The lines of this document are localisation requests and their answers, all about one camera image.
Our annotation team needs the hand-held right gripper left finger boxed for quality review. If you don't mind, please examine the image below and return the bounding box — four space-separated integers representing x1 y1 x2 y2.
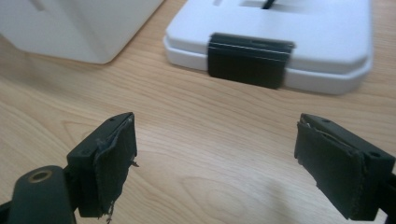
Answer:
66 112 140 222

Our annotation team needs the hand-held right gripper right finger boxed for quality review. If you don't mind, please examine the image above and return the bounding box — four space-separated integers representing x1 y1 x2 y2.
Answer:
293 113 396 221

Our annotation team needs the white lidded plastic box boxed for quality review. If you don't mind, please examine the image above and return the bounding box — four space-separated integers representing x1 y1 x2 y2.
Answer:
163 0 374 95

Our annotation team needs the black box latch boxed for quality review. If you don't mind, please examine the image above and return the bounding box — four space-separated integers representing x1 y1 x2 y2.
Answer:
206 32 295 91

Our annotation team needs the white plastic container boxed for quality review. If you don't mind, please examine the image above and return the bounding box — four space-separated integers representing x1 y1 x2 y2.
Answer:
0 0 165 65

